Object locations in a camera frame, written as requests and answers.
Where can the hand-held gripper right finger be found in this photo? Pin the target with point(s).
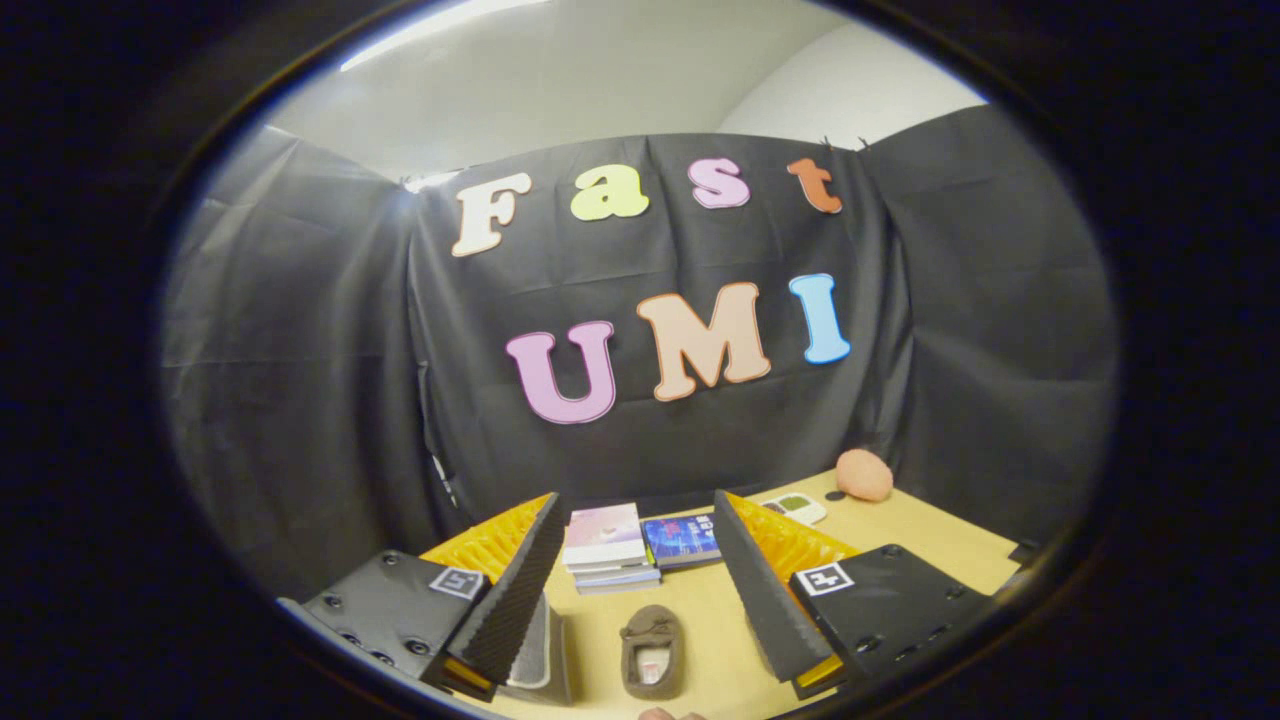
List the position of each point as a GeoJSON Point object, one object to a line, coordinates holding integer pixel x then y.
{"type": "Point", "coordinates": [760, 590]}

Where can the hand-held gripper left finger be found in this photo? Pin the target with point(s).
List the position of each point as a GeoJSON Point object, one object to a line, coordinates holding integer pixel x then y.
{"type": "Point", "coordinates": [520, 590]}

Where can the grey storage box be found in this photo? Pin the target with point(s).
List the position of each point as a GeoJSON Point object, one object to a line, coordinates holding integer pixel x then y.
{"type": "Point", "coordinates": [545, 650]}

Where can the brown fuzzy shoe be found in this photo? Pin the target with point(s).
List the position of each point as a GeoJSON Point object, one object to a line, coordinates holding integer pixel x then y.
{"type": "Point", "coordinates": [652, 650]}

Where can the white compartment tray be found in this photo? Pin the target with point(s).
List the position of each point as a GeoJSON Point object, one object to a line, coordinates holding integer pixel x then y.
{"type": "Point", "coordinates": [795, 507]}

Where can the blue cover book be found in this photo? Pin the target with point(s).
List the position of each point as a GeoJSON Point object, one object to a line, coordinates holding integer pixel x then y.
{"type": "Point", "coordinates": [682, 540]}

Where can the white book under pink book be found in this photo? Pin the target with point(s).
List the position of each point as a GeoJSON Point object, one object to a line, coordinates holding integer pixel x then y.
{"type": "Point", "coordinates": [615, 577]}

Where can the peach round sponge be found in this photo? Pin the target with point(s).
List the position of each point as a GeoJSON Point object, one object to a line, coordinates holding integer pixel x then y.
{"type": "Point", "coordinates": [864, 474]}

